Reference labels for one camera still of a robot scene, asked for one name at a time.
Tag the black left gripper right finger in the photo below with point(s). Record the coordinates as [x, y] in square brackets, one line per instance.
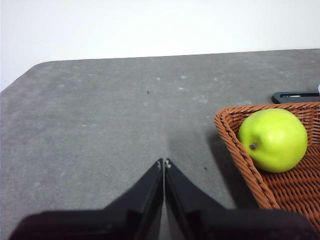
[225, 225]

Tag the brown woven wicker basket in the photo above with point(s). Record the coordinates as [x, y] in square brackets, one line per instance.
[287, 190]

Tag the green apple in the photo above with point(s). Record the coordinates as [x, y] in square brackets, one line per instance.
[275, 140]

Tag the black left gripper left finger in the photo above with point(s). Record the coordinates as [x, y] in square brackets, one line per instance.
[112, 222]

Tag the black flat tray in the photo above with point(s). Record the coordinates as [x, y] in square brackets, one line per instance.
[282, 98]

